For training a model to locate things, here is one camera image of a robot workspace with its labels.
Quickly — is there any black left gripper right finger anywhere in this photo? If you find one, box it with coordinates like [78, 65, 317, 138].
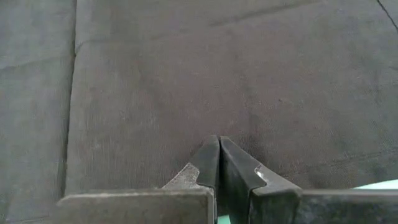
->
[219, 136, 398, 224]

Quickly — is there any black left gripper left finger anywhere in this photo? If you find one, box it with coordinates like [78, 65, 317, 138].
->
[55, 134, 221, 224]

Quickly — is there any black towel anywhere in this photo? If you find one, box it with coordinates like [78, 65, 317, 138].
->
[0, 0, 398, 224]

